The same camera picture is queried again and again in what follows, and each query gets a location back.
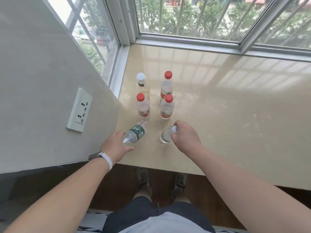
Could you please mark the person's left hand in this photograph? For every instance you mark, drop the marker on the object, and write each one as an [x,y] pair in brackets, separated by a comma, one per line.
[113,148]

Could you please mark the person's right hand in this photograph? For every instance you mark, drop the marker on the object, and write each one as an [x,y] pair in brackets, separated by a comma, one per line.
[187,140]

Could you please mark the person's left thumb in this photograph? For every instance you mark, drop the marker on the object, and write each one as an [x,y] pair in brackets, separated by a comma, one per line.
[128,149]

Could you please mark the person's right thumb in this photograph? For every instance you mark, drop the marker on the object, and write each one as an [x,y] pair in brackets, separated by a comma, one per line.
[173,138]

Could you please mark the white cap green label bottle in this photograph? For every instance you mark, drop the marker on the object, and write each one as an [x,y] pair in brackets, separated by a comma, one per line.
[166,136]

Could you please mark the green label clear plastic bottle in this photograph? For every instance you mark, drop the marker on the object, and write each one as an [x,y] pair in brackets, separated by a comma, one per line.
[136,132]

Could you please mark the person's left forearm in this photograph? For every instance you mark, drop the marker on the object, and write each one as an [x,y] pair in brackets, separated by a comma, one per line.
[60,198]

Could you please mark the person's right forearm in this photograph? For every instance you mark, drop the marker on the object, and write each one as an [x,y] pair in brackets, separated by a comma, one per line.
[245,191]

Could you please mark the white wristband watch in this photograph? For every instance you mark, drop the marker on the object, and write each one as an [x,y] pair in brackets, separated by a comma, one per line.
[107,159]

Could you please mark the red cap clear plastic bottle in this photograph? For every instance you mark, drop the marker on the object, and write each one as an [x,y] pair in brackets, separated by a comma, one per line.
[166,87]
[167,107]
[143,106]

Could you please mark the person's left grey shoe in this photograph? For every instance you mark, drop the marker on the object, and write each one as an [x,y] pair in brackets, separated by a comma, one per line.
[143,178]

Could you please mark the person's grey shoe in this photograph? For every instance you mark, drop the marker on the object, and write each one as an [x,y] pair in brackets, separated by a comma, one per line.
[179,183]
[143,178]

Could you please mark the person's right grey shoe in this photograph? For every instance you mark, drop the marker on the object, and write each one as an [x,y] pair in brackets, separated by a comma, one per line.
[179,183]

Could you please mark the person's left leg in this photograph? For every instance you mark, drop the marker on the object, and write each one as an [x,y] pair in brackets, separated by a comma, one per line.
[142,194]

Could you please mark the person's leg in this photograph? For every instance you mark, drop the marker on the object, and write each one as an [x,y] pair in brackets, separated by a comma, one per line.
[181,198]
[142,194]

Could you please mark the white cap yellowish liquid bottle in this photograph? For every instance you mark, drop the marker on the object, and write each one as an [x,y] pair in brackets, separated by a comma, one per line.
[142,85]

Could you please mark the person's right leg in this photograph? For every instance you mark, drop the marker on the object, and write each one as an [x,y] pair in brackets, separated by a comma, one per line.
[181,198]

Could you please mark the person's dark shorts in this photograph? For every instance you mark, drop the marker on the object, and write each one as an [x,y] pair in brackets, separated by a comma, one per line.
[136,211]

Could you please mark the black and white patterned mat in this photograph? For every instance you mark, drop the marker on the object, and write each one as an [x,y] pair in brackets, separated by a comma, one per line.
[93,222]

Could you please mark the person's grey shirt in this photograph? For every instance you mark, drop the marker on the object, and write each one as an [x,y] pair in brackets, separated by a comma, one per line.
[162,224]

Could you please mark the narrow window with bars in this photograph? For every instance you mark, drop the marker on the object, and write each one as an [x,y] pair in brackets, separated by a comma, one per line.
[90,33]

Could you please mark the wide window with bars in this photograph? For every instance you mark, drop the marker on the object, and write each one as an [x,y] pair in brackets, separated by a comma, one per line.
[218,19]

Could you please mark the white wall power socket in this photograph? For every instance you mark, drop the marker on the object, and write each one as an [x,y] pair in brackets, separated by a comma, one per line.
[79,109]

